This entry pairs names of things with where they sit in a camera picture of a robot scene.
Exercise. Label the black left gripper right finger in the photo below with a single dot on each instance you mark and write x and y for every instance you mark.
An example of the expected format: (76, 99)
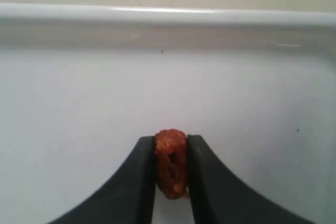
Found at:
(219, 196)

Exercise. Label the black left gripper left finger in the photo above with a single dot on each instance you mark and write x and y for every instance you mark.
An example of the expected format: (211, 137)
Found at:
(127, 196)

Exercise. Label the red fruit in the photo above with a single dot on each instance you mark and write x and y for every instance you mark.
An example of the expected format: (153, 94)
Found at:
(171, 163)

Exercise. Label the white rectangular plastic tray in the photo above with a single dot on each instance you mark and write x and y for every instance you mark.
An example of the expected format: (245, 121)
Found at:
(81, 84)

